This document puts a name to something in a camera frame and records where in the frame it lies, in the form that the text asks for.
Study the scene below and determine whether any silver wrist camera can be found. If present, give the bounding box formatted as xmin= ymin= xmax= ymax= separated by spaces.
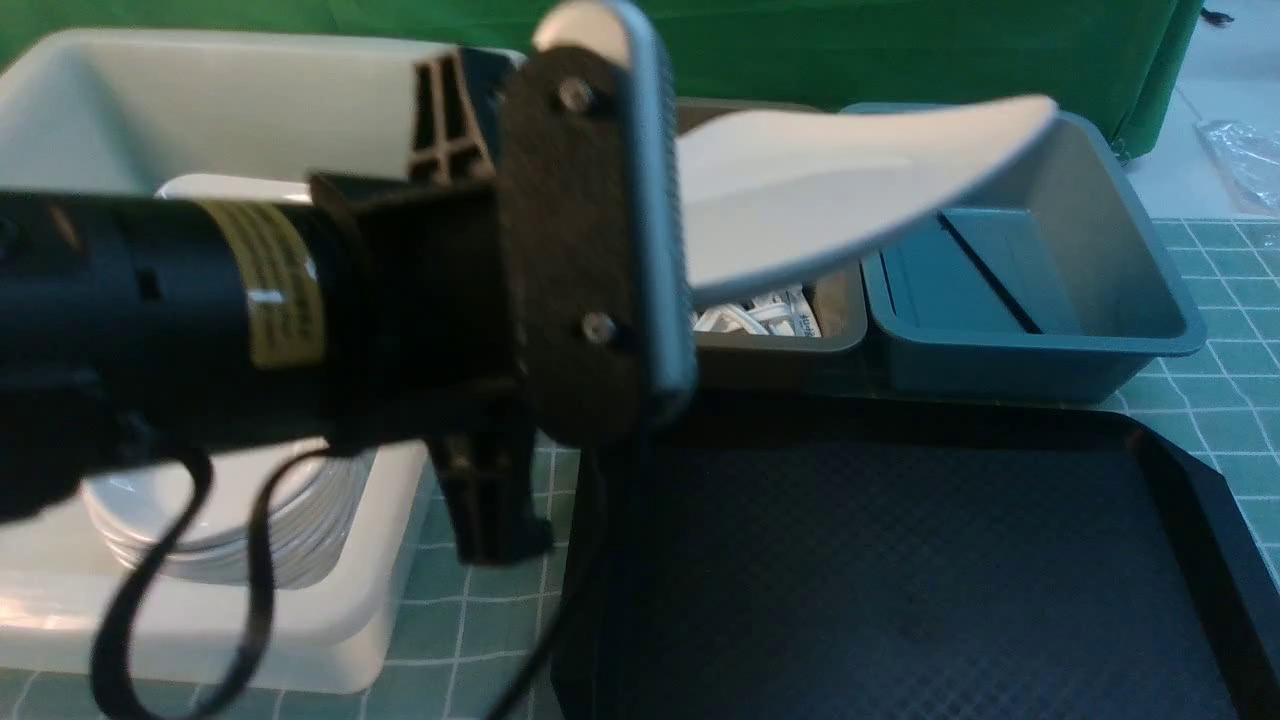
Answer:
xmin=532 ymin=1 xmax=698 ymax=424

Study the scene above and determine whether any clear plastic bag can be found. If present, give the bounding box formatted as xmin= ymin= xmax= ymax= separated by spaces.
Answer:
xmin=1196 ymin=120 xmax=1279 ymax=217

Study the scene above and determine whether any stack of white small bowls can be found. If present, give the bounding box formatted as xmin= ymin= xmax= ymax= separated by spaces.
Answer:
xmin=79 ymin=438 xmax=374 ymax=588

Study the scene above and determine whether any large white square plate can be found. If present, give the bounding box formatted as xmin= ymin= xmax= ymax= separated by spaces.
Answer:
xmin=676 ymin=96 xmax=1059 ymax=307

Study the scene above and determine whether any blue-grey plastic bin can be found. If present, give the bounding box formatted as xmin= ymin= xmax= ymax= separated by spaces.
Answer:
xmin=861 ymin=111 xmax=1207 ymax=404

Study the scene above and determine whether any black plastic serving tray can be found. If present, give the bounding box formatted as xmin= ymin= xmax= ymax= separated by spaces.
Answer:
xmin=552 ymin=392 xmax=1279 ymax=719

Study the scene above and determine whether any stack of white square plates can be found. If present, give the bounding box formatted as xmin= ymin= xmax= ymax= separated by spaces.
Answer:
xmin=154 ymin=173 xmax=312 ymax=205

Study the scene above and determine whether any brown plastic bin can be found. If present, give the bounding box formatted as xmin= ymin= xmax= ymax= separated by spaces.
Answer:
xmin=676 ymin=97 xmax=869 ymax=386

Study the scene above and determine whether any pile of white soup spoons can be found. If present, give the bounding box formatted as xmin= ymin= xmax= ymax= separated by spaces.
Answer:
xmin=691 ymin=284 xmax=823 ymax=338

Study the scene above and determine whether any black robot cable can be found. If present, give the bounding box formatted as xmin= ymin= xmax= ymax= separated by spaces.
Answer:
xmin=90 ymin=439 xmax=621 ymax=720

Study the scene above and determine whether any green backdrop cloth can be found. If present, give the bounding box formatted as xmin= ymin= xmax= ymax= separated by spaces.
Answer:
xmin=1 ymin=1 xmax=1201 ymax=159

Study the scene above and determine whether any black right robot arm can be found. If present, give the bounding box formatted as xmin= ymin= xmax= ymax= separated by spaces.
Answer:
xmin=3 ymin=46 xmax=692 ymax=565

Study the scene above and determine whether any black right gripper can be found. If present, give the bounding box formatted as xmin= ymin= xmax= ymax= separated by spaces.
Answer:
xmin=311 ymin=47 xmax=652 ymax=566

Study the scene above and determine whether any large white plastic tub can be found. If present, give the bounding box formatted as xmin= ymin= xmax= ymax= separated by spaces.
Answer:
xmin=1 ymin=29 xmax=451 ymax=694

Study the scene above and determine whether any black chopstick gold band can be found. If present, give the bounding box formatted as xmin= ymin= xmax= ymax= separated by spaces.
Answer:
xmin=937 ymin=211 xmax=1042 ymax=334

